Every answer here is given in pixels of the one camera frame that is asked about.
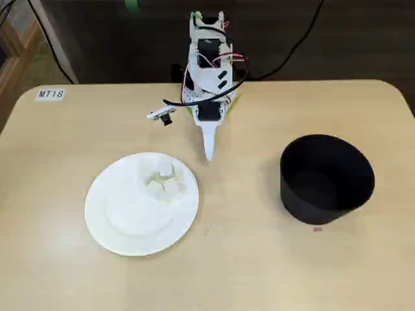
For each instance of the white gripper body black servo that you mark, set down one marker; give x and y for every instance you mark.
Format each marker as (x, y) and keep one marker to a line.
(209, 114)

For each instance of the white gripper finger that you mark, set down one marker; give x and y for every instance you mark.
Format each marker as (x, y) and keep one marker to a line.
(210, 139)

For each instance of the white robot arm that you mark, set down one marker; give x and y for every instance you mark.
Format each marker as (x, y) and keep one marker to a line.
(209, 81)

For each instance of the white paper plate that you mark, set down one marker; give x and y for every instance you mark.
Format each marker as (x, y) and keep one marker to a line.
(129, 220)

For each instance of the black pot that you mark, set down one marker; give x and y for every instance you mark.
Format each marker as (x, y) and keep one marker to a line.
(324, 209)

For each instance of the small pink sticker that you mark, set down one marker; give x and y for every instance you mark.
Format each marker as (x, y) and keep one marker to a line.
(317, 229)

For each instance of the white MT18 label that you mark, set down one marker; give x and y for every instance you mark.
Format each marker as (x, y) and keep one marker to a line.
(50, 94)

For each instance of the wooden shelf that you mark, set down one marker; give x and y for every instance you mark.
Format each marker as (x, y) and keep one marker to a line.
(19, 42)

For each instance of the green base plate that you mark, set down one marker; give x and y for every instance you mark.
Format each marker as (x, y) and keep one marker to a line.
(235, 103)

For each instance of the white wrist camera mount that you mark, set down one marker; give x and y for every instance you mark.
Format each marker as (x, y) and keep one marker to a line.
(158, 113)

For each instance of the gray metal post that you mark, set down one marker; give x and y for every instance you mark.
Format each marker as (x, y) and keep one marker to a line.
(65, 64)

